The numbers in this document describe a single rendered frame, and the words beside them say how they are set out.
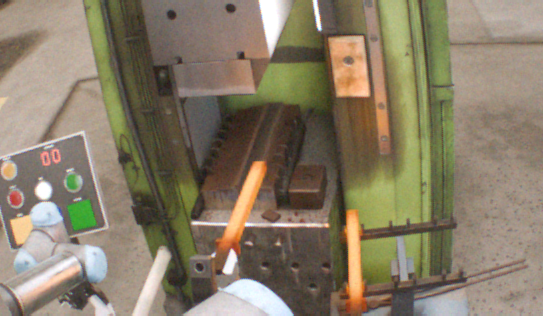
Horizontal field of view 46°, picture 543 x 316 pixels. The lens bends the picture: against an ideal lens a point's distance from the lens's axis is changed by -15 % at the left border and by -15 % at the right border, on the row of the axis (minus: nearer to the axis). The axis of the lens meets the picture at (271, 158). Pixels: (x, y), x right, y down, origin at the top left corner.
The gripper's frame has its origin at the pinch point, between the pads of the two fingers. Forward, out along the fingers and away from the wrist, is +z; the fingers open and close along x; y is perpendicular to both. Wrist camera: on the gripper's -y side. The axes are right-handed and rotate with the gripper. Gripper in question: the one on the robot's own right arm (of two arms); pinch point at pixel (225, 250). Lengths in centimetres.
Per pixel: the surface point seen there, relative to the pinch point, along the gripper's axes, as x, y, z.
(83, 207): -51, 10, 27
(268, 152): -5, 14, 58
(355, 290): 24.9, 18.8, 7.3
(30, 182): -67, 0, 26
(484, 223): 65, 113, 145
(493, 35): 88, 110, 356
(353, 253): 22.8, 18.6, 20.3
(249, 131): -13, 14, 69
